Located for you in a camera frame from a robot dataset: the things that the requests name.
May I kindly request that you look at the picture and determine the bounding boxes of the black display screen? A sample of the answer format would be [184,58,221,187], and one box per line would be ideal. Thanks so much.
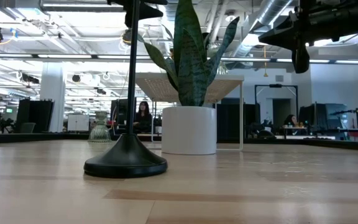
[110,98,137,126]

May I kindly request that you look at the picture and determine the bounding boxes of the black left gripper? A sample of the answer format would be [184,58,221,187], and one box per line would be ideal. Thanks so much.
[107,0,168,29]

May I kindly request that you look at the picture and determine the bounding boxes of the person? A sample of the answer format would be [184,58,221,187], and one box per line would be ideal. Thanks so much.
[283,114,301,128]
[132,101,153,134]

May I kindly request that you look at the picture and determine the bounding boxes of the silver ventilation duct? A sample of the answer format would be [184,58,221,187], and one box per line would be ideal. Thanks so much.
[228,0,293,58]

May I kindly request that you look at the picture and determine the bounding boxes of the black candlestick holder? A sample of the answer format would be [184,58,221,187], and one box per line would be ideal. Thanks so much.
[83,0,168,179]

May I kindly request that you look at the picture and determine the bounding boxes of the black low partition cabinet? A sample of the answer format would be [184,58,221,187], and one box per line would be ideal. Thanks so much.
[216,98,262,144]

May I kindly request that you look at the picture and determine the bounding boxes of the black office cabinet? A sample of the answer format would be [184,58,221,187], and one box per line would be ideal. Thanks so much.
[16,98,55,133]

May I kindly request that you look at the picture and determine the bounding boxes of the black computer monitors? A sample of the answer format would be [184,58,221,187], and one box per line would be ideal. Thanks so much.
[298,103,348,131]

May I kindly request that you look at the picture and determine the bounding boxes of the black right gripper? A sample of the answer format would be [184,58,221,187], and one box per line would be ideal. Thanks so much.
[258,0,315,75]

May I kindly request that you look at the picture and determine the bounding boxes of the green ribbed glass candle holder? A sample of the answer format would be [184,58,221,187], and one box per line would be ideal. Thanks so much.
[88,111,112,144]

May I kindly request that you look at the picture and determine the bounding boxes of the white office cabinet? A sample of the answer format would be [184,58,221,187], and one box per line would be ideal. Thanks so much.
[67,114,90,132]

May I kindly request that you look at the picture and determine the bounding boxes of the yellow hanging cord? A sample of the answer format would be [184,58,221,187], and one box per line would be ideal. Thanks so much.
[262,45,269,78]

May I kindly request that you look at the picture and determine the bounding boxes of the white building column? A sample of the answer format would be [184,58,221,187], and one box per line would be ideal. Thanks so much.
[39,62,66,133]

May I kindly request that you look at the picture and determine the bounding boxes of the white perforated metal shelf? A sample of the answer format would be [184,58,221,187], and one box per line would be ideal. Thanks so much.
[134,73,245,152]

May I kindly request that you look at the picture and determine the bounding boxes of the white round plant pot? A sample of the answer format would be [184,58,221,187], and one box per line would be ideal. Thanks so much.
[161,105,218,156]

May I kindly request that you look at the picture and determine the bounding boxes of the green snake plant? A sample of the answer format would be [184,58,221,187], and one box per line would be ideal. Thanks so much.
[137,0,241,107]

